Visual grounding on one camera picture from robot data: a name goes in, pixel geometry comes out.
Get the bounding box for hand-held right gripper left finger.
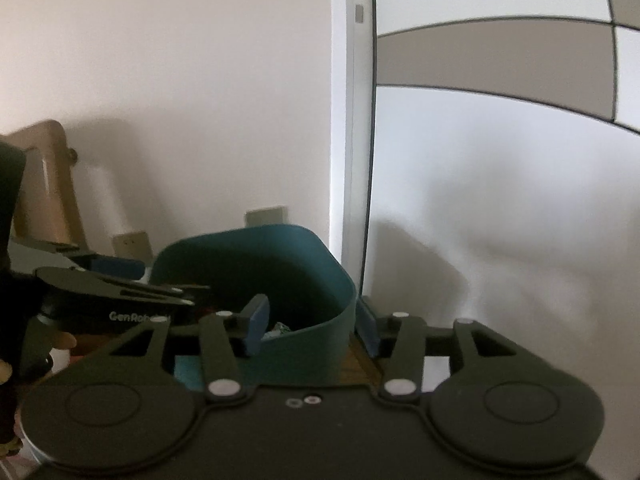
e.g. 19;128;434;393
107;294;271;402

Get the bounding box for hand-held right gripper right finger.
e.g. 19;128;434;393
357;296;531;401

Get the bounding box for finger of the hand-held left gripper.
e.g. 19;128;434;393
10;242;146;281
35;266;211;307

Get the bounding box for teal deer-print trash bin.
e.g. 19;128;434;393
150;225;359;389

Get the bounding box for person's left hand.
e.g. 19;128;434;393
0;320;76;458

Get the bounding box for wooden nightstand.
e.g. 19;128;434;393
340;334;387;389

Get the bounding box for pink printed blanket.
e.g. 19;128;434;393
0;452;38;480

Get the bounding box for frosted wardrobe sliding door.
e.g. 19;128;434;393
362;0;640;480

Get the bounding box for wall socket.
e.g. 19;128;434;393
112;231;152;262

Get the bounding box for wall switch plate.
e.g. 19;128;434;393
244;204;289;227

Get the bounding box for white wardrobe frame post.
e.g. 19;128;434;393
327;0;377;298

